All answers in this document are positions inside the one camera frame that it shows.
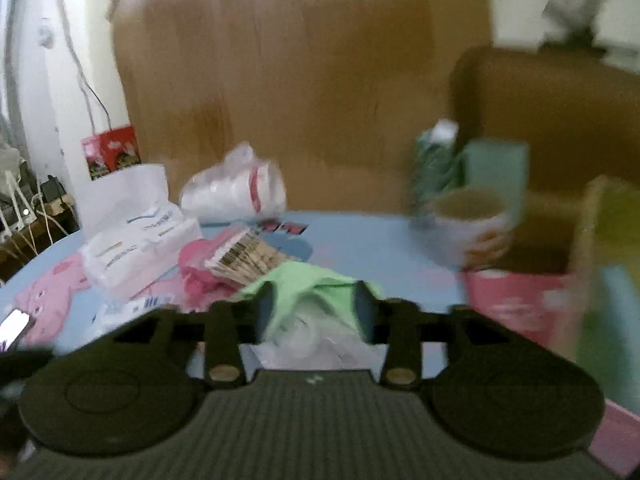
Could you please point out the smartphone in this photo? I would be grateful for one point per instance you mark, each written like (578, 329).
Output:
(13, 328)

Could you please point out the white tissue pack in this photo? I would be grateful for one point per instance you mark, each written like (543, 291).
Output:
(134, 233)

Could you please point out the cotton swabs bag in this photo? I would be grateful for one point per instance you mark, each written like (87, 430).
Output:
(243, 257)

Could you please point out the green patterned drink carton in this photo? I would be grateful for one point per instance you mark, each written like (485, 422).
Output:
(436, 168)

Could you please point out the plastic-wrapped paper cups stack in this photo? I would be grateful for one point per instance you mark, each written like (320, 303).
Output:
(242, 187)

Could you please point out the clear plastic item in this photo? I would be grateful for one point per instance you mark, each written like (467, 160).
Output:
(315, 338)

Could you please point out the pink macaron biscuit tin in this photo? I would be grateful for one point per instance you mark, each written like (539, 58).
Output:
(570, 282)

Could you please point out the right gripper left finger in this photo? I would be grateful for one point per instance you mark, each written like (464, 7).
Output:
(231, 329)

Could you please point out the blue white wet wipes pack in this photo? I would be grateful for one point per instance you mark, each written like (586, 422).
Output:
(114, 314)

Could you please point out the brown wooden board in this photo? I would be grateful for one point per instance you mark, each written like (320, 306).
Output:
(334, 91)

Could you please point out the red snack box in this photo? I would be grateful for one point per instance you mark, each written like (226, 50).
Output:
(110, 151)

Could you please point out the pink fuzzy cloth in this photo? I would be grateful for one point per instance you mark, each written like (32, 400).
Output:
(200, 287)

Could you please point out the green cloth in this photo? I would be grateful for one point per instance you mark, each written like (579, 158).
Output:
(293, 281)

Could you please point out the blue Peppa Pig tablecloth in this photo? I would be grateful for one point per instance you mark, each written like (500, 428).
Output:
(378, 249)

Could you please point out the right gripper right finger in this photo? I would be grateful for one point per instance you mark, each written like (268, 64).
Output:
(403, 327)

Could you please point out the white paper snack cup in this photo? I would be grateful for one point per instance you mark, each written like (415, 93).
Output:
(468, 228)

